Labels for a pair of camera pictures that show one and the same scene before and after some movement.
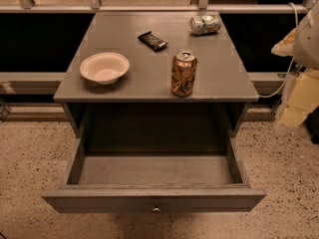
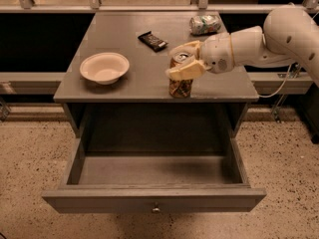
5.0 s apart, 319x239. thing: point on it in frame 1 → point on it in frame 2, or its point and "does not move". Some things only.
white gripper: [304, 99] → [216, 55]
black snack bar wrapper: [153, 41] does not move
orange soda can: [183, 76] does not move
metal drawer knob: [156, 210] does not move
